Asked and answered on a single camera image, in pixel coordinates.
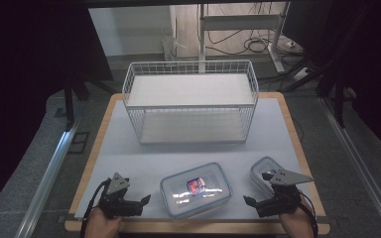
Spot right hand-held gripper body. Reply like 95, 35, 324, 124
253, 169, 316, 219

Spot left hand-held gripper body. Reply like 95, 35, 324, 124
98, 172, 144, 218

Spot small clear food container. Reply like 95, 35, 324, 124
249, 156, 286, 196

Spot large clear food container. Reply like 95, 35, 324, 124
159, 162, 234, 220

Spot white wire shelf rack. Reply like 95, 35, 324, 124
121, 59, 260, 146

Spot person's left hand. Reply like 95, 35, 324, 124
84, 206, 124, 238

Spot person's right hand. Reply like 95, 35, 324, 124
279, 201, 316, 238

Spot white table mat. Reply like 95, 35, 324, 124
73, 97, 318, 222

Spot dark floor grate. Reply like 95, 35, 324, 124
67, 131, 91, 155

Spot black stand legs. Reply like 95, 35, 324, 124
62, 78, 92, 132
317, 63, 349, 129

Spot white power strip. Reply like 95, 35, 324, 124
292, 66, 311, 82

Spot dark curtain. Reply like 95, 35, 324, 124
0, 0, 114, 221
311, 0, 381, 164

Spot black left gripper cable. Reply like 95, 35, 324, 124
79, 178, 112, 238

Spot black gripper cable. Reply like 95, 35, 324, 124
298, 190, 319, 238
79, 178, 112, 238

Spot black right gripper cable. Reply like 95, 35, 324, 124
298, 190, 319, 238

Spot aluminium rail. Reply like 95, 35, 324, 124
14, 127, 80, 238
318, 97, 381, 230

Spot black floor cables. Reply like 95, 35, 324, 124
206, 29, 274, 57

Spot white metal stand frame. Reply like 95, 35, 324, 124
196, 2, 287, 74

